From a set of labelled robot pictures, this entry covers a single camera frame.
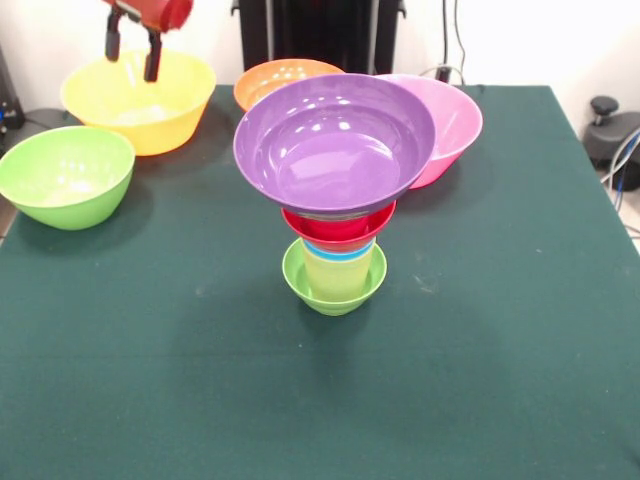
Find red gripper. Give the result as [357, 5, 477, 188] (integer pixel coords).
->
[102, 0, 195, 84]

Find large green bowl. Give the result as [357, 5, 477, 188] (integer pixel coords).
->
[0, 125, 136, 231]

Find purple bowl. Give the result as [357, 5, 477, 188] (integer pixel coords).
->
[232, 73, 437, 216]

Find small red bowl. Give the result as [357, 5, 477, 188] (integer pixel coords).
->
[280, 199, 398, 251]

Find blue cup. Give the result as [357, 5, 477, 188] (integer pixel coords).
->
[302, 239, 377, 264]

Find yellow cup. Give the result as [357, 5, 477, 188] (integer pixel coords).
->
[301, 247, 376, 303]

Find small green bowl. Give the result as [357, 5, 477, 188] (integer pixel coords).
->
[281, 238, 389, 317]

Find large yellow bowl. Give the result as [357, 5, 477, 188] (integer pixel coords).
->
[60, 48, 218, 157]

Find orange bowl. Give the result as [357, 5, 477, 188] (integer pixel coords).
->
[233, 58, 346, 114]

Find black equipment box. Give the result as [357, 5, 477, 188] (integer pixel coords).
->
[0, 47, 26, 146]

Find large pink bowl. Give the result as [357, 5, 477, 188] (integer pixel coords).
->
[374, 73, 484, 190]

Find dark green tablecloth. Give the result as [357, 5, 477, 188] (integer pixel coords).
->
[0, 83, 640, 480]

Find white and blue cables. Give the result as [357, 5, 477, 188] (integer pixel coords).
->
[599, 127, 640, 201]

